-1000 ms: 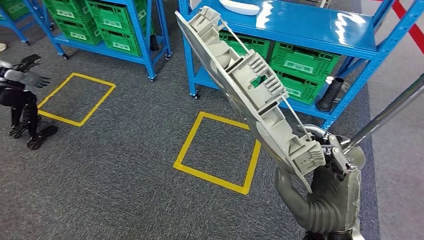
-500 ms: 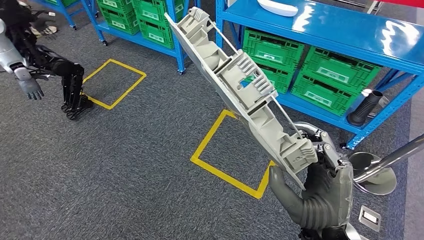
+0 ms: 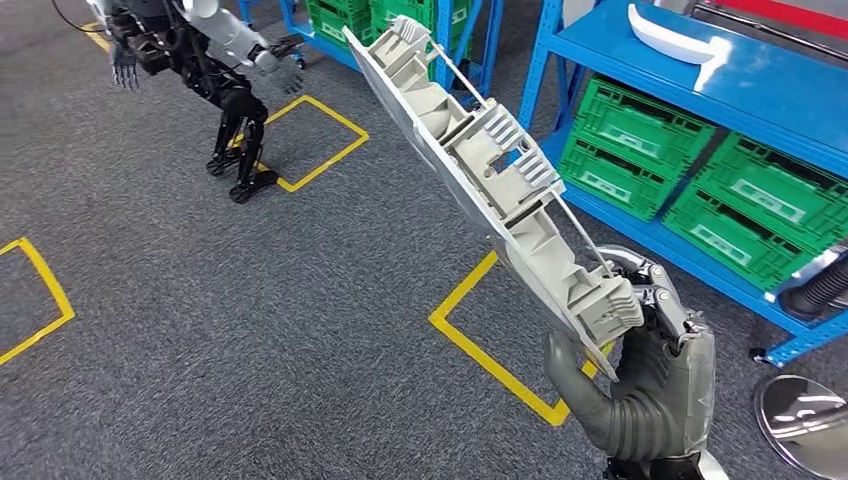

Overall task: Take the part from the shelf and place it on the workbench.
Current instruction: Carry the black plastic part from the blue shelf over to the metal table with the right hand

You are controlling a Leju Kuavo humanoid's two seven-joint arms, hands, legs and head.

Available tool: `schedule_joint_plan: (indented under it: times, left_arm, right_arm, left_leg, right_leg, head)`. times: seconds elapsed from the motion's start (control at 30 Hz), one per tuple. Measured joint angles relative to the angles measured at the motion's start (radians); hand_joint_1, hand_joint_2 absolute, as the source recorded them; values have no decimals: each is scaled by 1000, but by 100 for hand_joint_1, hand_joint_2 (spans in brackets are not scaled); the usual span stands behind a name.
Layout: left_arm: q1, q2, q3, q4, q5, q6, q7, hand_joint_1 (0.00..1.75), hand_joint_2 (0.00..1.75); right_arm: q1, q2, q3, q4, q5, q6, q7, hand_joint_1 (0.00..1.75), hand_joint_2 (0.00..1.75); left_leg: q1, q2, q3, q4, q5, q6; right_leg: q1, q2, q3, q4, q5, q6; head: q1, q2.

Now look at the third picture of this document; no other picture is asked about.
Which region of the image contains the black silver humanoid robot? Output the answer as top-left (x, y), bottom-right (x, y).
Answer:
top-left (49, 0), bottom-right (307, 205)

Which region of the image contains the blue metal shelf rack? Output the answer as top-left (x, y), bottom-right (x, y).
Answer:
top-left (238, 0), bottom-right (505, 94)
top-left (519, 0), bottom-right (848, 369)

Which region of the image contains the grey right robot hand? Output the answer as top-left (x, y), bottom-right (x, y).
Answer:
top-left (543, 245), bottom-right (717, 460)

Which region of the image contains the white plastic trim part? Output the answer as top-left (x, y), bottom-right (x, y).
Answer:
top-left (627, 3), bottom-right (725, 66)

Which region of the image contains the black ribbed tube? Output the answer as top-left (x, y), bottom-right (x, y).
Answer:
top-left (768, 246), bottom-right (848, 324)

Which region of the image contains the grey plastic wheel cover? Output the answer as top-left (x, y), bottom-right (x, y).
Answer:
top-left (342, 14), bottom-right (646, 384)

